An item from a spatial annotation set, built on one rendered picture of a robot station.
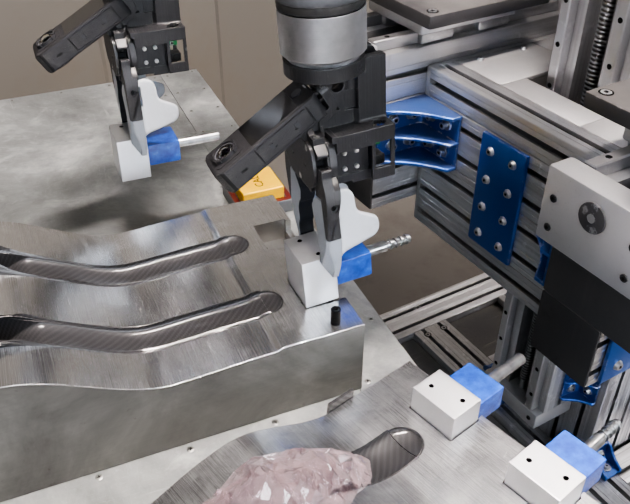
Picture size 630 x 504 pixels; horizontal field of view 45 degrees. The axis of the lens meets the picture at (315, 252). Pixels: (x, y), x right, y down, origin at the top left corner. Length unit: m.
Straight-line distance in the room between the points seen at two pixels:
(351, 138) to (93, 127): 0.74
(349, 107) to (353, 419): 0.28
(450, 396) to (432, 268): 1.62
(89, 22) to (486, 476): 0.61
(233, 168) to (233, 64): 2.11
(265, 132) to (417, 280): 1.63
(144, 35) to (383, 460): 0.51
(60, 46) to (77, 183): 0.34
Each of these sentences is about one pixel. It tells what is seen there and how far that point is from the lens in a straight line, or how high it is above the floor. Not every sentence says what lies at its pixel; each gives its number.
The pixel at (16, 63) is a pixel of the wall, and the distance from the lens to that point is 2.52.
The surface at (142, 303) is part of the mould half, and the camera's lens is 0.80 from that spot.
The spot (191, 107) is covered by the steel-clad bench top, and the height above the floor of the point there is 0.80.
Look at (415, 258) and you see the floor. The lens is 2.34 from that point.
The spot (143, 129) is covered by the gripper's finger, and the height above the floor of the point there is 0.98.
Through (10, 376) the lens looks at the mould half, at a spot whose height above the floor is 0.93.
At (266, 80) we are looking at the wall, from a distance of 2.85.
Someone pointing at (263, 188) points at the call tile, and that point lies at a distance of 1.06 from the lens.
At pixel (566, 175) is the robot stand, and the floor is 0.99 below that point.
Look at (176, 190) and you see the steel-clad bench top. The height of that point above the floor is 0.80.
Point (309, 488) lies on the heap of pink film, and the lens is 0.60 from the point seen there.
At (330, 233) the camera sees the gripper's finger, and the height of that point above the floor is 0.99.
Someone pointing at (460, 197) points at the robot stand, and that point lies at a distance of 1.17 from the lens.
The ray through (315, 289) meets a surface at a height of 0.91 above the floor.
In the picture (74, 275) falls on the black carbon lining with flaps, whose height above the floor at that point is 0.90.
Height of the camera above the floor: 1.39
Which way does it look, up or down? 36 degrees down
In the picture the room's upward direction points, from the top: straight up
